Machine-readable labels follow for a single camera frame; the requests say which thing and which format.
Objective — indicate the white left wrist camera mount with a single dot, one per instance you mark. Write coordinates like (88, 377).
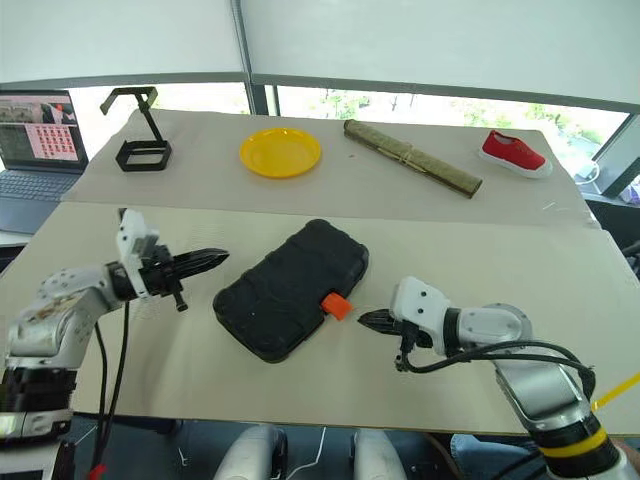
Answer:
(131, 235)

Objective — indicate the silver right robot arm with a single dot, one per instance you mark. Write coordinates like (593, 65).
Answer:
(540, 390)

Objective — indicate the blue jeans leg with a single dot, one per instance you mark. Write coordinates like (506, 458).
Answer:
(490, 456)

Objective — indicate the open laptop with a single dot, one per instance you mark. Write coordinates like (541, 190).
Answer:
(35, 190)

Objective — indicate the yellow plastic plate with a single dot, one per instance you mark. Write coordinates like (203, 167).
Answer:
(280, 152)

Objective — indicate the grey rounded shape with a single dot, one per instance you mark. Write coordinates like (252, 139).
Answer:
(380, 457)
(250, 455)

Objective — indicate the black metal hanger stand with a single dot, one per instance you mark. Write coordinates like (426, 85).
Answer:
(142, 166)

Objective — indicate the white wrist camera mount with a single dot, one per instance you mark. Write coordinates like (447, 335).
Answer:
(420, 300)
(131, 235)

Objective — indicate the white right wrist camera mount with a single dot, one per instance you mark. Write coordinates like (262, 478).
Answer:
(420, 300)

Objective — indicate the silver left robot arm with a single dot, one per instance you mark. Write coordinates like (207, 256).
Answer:
(55, 310)

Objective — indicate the grey window frame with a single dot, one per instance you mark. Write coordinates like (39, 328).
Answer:
(350, 82)

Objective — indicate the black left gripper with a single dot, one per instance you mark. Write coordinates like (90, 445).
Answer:
(160, 277)

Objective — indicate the rolled bamboo mat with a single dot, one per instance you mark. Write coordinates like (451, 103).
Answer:
(415, 160)

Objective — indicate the black plastic tool case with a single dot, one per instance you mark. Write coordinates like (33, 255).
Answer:
(285, 295)

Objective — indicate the red canvas shoe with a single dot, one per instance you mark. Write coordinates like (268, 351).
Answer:
(510, 150)

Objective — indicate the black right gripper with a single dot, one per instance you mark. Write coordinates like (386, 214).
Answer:
(415, 337)

